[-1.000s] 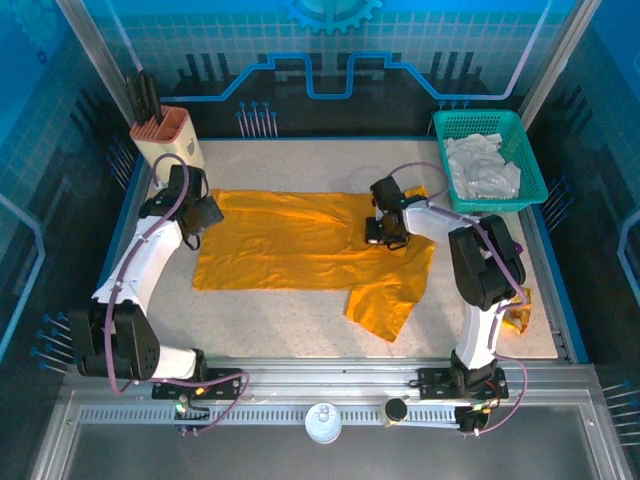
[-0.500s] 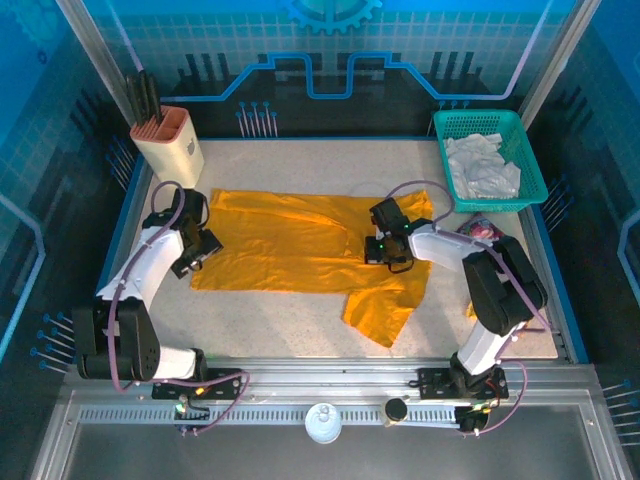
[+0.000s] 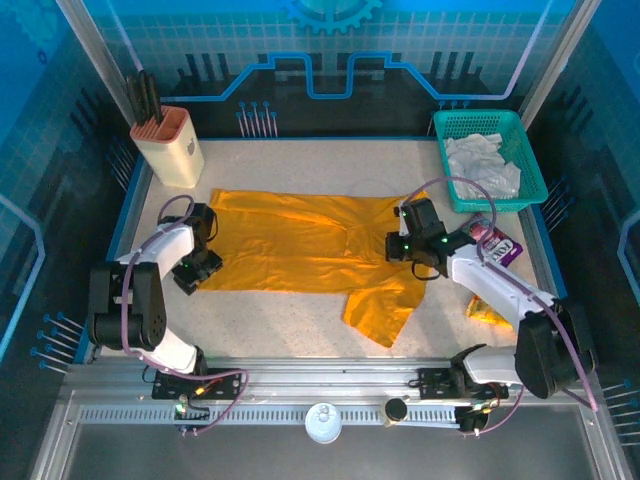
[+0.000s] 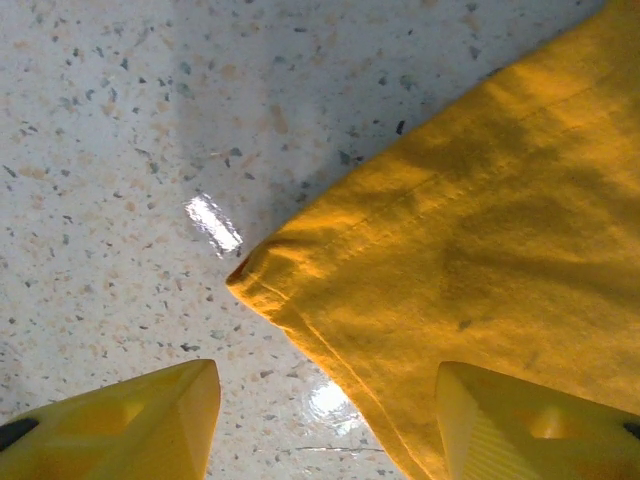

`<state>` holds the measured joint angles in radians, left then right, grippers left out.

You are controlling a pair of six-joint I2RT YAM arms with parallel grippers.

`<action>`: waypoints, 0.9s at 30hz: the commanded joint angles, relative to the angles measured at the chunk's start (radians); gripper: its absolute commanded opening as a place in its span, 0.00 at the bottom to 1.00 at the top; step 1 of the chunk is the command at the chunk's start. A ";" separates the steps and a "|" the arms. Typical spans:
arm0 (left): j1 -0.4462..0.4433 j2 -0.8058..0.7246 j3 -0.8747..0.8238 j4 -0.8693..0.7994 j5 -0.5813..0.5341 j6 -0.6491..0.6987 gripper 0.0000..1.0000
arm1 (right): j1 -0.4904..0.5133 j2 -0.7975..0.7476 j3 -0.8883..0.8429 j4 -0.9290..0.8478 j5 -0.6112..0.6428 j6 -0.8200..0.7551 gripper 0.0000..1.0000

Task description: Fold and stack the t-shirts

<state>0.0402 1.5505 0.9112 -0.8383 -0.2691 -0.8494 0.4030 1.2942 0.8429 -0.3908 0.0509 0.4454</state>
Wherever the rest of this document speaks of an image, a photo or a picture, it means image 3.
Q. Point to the yellow t-shirt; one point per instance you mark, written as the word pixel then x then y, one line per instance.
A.
pixel 300 240

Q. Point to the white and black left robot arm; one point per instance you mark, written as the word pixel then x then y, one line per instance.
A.
pixel 165 245

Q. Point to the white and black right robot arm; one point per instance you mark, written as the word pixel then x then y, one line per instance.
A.
pixel 490 280

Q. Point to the beige knife block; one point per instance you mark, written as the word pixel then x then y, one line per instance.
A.
pixel 175 160

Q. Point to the purple snack bag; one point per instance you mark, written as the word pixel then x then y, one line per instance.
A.
pixel 500 247

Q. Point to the yellow snack bag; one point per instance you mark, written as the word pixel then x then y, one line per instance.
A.
pixel 482 312

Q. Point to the white t-shirt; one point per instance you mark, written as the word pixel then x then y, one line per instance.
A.
pixel 500 175

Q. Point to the teal plastic basket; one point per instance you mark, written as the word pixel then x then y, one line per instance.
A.
pixel 532 170

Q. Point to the black round knob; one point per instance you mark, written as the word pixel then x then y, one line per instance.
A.
pixel 396 409

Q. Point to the white round lid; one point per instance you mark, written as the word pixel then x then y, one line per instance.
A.
pixel 324 422

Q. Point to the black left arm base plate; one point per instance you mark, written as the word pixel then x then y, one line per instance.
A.
pixel 230 382

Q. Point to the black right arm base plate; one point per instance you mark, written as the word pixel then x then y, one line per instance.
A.
pixel 430 382

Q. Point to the aluminium mounting rail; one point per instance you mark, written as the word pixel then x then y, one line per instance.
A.
pixel 325 377

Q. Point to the aluminium frame post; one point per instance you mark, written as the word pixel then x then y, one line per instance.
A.
pixel 97 50
pixel 557 50

